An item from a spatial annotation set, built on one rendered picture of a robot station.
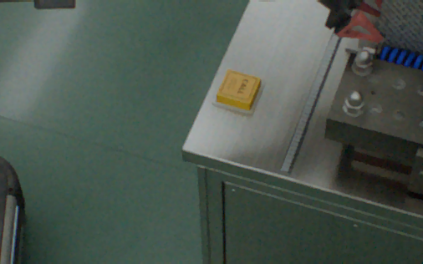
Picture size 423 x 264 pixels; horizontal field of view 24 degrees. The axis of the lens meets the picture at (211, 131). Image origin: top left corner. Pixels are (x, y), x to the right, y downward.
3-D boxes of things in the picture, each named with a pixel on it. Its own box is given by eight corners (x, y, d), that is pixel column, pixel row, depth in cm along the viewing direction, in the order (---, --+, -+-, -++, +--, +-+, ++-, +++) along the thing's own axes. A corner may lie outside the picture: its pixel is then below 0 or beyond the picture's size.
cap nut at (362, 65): (354, 58, 183) (357, 41, 180) (374, 63, 182) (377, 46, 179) (349, 73, 181) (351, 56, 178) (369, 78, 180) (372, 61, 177)
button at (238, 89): (227, 76, 198) (227, 68, 196) (261, 84, 197) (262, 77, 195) (216, 102, 194) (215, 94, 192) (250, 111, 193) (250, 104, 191)
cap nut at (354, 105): (346, 98, 178) (349, 82, 174) (366, 104, 177) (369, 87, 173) (340, 114, 176) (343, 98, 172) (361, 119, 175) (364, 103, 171)
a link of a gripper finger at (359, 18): (366, 58, 182) (325, 29, 180) (375, 30, 186) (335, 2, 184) (389, 41, 177) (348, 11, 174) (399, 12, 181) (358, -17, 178)
